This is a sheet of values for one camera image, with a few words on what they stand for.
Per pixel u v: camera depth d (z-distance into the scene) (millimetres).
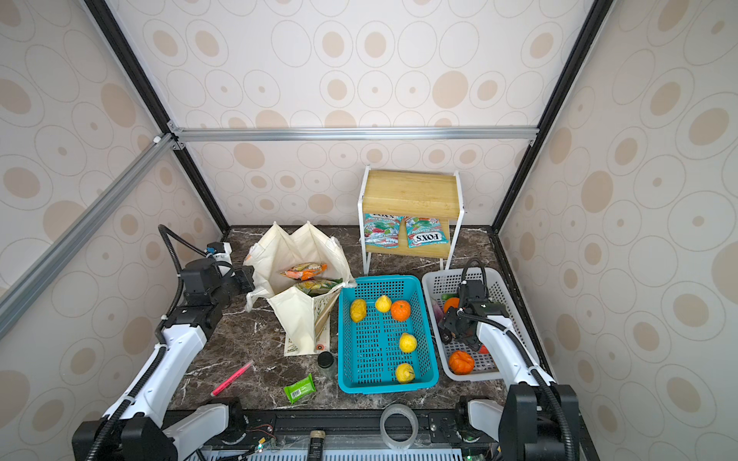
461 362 795
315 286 831
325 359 761
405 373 775
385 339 897
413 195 836
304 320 811
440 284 970
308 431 739
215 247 686
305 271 891
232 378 814
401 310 897
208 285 605
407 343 834
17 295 512
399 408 744
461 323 617
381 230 935
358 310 901
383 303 928
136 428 381
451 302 913
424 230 942
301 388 783
